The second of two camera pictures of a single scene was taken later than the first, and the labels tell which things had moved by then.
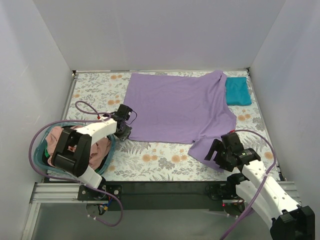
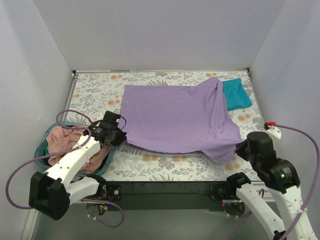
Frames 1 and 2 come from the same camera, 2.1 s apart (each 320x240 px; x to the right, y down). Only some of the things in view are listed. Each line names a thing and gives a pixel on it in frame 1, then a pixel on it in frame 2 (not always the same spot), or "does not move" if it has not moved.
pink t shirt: (100, 150) does not move
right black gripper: (219, 153) -> (241, 148)
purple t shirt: (185, 109) does not move
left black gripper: (125, 132) -> (118, 137)
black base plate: (156, 195) does not move
